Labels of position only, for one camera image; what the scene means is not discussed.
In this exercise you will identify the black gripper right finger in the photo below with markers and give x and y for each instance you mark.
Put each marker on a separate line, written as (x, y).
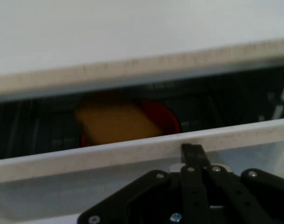
(235, 193)

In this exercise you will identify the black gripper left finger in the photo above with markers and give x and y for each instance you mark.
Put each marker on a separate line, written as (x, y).
(193, 186)

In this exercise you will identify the red round bowl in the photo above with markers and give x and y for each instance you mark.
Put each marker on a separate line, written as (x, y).
(166, 119)

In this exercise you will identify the yellow bread slice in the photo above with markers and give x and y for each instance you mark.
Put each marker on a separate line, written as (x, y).
(118, 127)

